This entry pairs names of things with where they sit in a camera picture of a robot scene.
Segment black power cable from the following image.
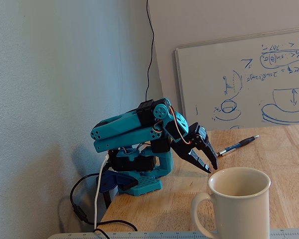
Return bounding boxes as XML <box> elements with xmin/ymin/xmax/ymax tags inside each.
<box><xmin>69</xmin><ymin>172</ymin><xmax>138</xmax><ymax>239</ymax></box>

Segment cream ceramic mug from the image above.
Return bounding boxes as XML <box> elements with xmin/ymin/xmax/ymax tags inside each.
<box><xmin>190</xmin><ymin>166</ymin><xmax>272</xmax><ymax>239</ymax></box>

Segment dark blue ballpoint pen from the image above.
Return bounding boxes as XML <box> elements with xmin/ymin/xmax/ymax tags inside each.
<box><xmin>218</xmin><ymin>135</ymin><xmax>261</xmax><ymax>157</ymax></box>

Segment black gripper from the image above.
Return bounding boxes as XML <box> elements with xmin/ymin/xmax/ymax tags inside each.
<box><xmin>169</xmin><ymin>121</ymin><xmax>219</xmax><ymax>174</ymax></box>

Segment white usb cable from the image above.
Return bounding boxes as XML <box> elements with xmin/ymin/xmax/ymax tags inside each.
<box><xmin>93</xmin><ymin>153</ymin><xmax>111</xmax><ymax>231</ymax></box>

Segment thin black hanging cable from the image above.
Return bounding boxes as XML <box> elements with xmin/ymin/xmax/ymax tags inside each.
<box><xmin>145</xmin><ymin>0</ymin><xmax>155</xmax><ymax>102</ymax></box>

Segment blue black table clamp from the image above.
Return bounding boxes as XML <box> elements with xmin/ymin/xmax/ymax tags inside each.
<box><xmin>96</xmin><ymin>170</ymin><xmax>140</xmax><ymax>210</ymax></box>

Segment grey ruler strip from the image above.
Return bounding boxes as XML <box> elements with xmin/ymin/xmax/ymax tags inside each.
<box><xmin>47</xmin><ymin>228</ymin><xmax>299</xmax><ymax>239</ymax></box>

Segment whiteboard with blue writing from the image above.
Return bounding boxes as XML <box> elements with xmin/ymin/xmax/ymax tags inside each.
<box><xmin>174</xmin><ymin>27</ymin><xmax>299</xmax><ymax>132</ymax></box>

